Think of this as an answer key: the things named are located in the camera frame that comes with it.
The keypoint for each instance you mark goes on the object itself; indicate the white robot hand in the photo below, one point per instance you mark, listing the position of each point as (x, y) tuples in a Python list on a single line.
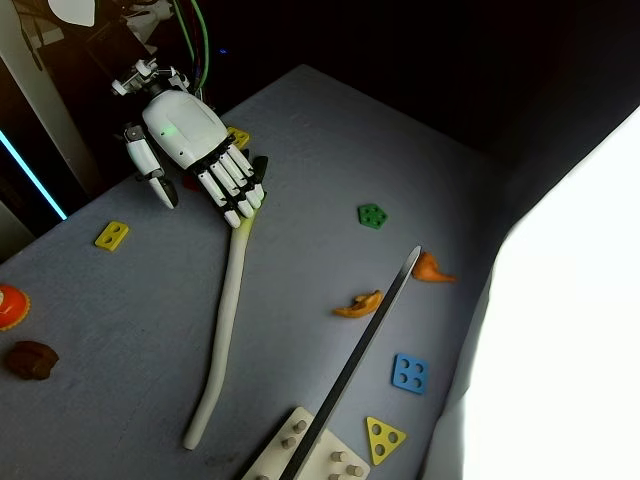
[(180, 130)]

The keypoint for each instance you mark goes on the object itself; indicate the long white leek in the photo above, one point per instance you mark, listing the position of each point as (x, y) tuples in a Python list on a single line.
[(227, 300)]

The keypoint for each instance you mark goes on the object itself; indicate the yellow two-hole block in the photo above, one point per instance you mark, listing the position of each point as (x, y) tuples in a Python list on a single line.
[(112, 235)]

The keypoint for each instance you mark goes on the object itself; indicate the blue square block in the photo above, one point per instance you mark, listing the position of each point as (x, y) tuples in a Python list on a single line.
[(410, 374)]

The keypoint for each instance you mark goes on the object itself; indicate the grey table cloth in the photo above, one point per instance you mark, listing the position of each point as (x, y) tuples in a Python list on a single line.
[(300, 200)]

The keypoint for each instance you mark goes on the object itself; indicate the cyan light strip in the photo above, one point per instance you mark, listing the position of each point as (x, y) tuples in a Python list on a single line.
[(35, 180)]

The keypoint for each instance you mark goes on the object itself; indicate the green pentagon block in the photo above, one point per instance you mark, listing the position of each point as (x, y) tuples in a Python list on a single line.
[(361, 217)]

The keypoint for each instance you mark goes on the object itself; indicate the orange red toy tart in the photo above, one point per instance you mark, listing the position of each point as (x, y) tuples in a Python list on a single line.
[(12, 307)]

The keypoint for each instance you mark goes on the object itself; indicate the orange toy chicken piece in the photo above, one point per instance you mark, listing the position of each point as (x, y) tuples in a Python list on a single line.
[(357, 311)]

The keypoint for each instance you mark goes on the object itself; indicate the brown toy meat piece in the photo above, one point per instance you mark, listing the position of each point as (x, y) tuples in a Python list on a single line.
[(30, 360)]

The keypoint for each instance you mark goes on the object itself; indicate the orange curved toy chicken wing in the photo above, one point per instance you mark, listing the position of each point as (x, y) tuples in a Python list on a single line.
[(425, 267)]

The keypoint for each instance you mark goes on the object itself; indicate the wooden peg board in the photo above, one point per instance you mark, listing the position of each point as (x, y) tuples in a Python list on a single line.
[(330, 440)]

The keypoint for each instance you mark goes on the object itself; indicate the yellow triangle block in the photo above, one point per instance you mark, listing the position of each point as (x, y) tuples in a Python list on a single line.
[(382, 438)]

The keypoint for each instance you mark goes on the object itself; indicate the white frame post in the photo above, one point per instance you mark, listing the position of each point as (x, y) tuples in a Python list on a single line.
[(30, 65)]

